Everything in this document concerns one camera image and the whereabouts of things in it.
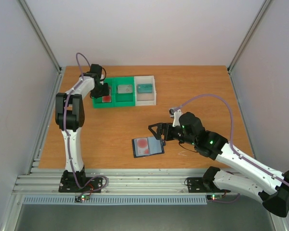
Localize dark blue card holder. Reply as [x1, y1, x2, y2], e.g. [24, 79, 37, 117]
[131, 136, 165, 158]

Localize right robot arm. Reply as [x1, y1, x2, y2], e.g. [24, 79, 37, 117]
[148, 112, 289, 218]

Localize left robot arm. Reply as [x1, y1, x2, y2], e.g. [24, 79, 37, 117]
[55, 64, 109, 192]

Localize red card in holder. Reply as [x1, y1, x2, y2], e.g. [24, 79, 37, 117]
[134, 138, 150, 157]

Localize grey bird card stack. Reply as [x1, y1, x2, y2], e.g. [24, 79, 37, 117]
[117, 84, 133, 94]

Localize teal card stack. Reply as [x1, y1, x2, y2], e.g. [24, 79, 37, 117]
[136, 83, 153, 94]

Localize left green bin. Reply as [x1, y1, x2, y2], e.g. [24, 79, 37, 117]
[92, 77, 114, 108]

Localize green bin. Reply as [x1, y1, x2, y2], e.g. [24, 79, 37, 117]
[112, 77, 135, 107]
[92, 77, 114, 108]

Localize middle green bin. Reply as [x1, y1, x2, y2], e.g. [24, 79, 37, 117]
[112, 77, 135, 107]

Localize white bin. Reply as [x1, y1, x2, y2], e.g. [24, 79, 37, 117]
[134, 76, 157, 106]

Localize right circuit board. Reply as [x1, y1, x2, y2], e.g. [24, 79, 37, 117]
[207, 194, 224, 201]

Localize circuit board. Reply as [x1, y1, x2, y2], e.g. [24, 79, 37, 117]
[75, 195, 90, 203]
[207, 194, 224, 201]

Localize left circuit board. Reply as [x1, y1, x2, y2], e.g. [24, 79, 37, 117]
[75, 195, 90, 203]

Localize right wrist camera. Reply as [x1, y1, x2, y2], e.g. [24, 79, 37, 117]
[169, 108, 183, 127]

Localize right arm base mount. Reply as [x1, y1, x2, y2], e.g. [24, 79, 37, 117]
[184, 177, 230, 193]

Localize aluminium rail frame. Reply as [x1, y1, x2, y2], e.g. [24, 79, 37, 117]
[12, 168, 206, 195]

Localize grey slotted cable duct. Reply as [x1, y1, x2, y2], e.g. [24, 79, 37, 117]
[23, 195, 207, 206]

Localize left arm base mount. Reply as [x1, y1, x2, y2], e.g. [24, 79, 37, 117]
[58, 170, 105, 193]

